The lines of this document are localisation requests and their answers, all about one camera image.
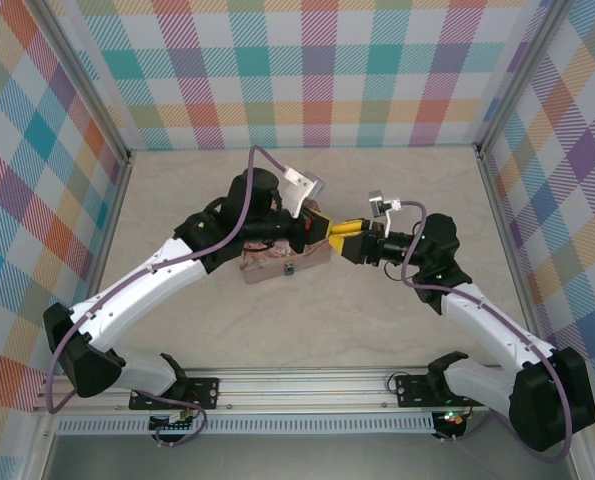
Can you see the left black mount plate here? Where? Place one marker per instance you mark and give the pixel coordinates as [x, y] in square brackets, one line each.
[204, 392]

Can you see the right small controller board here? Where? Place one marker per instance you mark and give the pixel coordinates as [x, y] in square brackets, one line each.
[452, 417]

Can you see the black mount plate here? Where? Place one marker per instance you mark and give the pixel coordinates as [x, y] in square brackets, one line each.
[204, 392]
[412, 390]

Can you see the pink printed tin box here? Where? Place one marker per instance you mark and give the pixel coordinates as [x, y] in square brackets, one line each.
[267, 260]

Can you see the left aluminium frame post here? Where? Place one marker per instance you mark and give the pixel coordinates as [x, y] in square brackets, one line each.
[84, 80]

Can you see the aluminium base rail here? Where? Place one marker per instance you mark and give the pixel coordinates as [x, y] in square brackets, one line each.
[302, 390]

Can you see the right aluminium frame post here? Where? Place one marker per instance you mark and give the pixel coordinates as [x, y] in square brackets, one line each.
[522, 80]

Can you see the small controller board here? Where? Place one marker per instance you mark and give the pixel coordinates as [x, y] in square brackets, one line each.
[174, 424]
[452, 417]

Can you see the left small controller board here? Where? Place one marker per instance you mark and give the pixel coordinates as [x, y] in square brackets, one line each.
[174, 424]

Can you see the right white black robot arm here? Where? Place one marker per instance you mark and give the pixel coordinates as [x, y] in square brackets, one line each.
[492, 325]

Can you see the right black mount plate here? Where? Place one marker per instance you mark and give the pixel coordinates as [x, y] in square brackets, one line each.
[412, 390]

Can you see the aluminium frame post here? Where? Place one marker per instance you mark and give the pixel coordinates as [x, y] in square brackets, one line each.
[84, 80]
[522, 80]

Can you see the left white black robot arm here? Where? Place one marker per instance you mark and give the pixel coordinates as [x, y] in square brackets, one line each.
[142, 280]

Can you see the small blue padlock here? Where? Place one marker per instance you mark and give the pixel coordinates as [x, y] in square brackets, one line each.
[288, 270]

